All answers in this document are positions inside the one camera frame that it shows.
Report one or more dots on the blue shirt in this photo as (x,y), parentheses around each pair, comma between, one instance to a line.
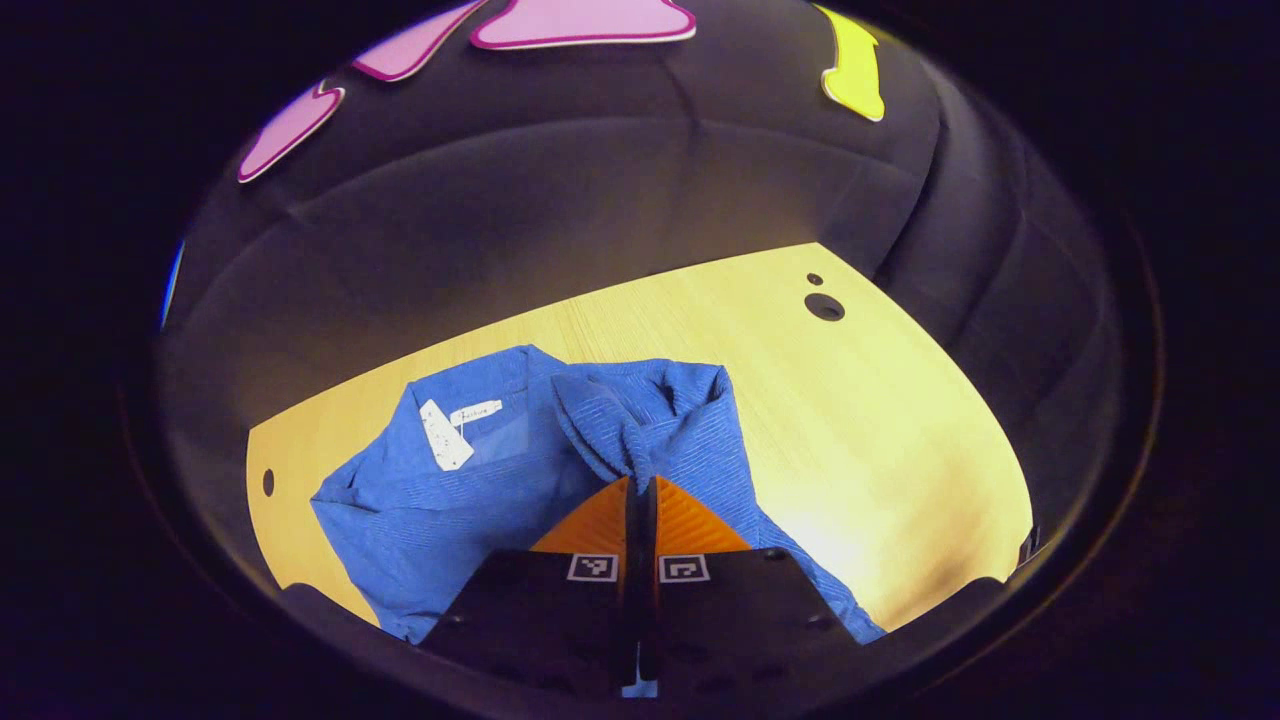
(420,520)

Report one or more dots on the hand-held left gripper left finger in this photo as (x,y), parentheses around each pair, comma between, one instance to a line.
(540,625)

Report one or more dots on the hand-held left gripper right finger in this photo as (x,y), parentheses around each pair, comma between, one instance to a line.
(740,620)

